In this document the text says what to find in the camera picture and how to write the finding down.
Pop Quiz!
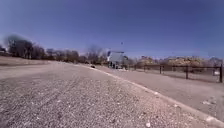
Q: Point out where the pale building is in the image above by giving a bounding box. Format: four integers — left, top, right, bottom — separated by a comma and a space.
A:
107, 50, 129, 70

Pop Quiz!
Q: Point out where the pale concrete kerb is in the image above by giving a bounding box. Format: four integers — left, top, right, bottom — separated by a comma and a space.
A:
74, 63, 224, 127

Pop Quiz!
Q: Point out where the grey gravel road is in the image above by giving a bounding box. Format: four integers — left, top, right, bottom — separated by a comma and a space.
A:
0, 61, 224, 128

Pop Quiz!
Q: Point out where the row of brown trees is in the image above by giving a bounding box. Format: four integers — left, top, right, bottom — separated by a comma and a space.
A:
128, 55, 224, 68

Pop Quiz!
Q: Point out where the grey paved ground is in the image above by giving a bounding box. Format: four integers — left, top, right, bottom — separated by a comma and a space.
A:
94, 64, 224, 122

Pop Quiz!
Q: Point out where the row of bare trees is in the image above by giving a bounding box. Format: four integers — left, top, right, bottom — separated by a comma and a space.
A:
0, 33, 109, 65

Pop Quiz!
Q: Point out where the dark post fence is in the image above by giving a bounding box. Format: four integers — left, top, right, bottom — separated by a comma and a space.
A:
128, 63, 224, 84

